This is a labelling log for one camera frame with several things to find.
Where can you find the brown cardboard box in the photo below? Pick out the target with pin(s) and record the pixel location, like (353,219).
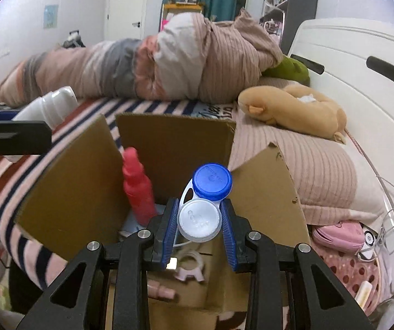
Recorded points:
(169,144)

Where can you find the blue and white lens case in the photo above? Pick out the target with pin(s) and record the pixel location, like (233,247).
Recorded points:
(200,220)

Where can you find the tan plush toy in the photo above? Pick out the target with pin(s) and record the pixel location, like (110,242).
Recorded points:
(286,110)

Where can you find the pink pouch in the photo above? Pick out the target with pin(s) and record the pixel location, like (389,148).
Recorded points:
(338,235)

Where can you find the white round gadget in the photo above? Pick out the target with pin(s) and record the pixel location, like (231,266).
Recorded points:
(369,239)

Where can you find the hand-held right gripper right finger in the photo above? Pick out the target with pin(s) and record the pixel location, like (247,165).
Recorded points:
(228,237)

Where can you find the pink plastic bottle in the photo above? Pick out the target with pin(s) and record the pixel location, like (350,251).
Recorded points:
(136,189)

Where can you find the cream tube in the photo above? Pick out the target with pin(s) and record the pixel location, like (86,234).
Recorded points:
(363,294)

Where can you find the yellow table with glass case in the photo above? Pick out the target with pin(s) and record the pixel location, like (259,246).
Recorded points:
(183,7)

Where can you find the white door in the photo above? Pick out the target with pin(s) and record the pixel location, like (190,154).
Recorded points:
(124,7)

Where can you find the pink lipstick tube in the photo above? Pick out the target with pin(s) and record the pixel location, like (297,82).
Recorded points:
(162,292)

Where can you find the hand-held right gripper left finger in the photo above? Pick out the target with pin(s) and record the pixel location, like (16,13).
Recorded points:
(169,233)

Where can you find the rolled pink grey quilt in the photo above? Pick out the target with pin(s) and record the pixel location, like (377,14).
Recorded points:
(183,65)

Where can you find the wall poster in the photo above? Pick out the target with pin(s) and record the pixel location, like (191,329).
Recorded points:
(51,16)

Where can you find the green plush toy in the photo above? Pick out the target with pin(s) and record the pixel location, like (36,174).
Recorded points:
(290,70)

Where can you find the dark stroller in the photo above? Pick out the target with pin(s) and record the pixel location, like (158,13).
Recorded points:
(75,41)

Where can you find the light blue square device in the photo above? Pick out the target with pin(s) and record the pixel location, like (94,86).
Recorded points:
(131,225)

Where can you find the pink polka dot sheet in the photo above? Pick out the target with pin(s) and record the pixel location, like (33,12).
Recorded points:
(348,271)

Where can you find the white headboard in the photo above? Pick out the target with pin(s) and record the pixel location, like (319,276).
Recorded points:
(355,86)

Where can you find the dark bookshelf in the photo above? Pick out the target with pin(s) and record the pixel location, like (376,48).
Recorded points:
(303,7)

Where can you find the bright pink bag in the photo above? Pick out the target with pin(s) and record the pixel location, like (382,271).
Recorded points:
(164,24)

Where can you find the white plastic bottle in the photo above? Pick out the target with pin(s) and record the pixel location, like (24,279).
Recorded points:
(56,105)

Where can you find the pink ribbed pillow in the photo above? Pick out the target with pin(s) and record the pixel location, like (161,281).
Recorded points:
(303,165)

